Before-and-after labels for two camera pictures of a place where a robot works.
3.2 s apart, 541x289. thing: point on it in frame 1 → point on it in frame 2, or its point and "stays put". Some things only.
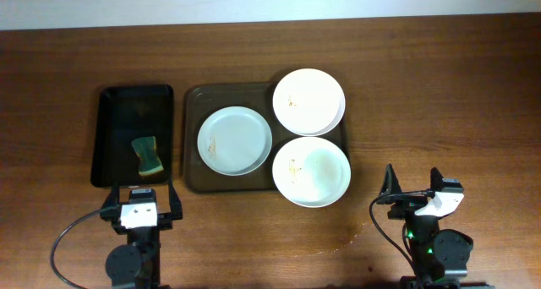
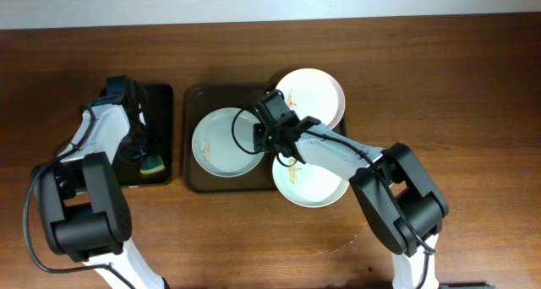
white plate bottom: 311,171 stays put
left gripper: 165,219 → 128,149
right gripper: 407,204 → 260,144
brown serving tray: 202,100 stays put
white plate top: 308,102 stays put
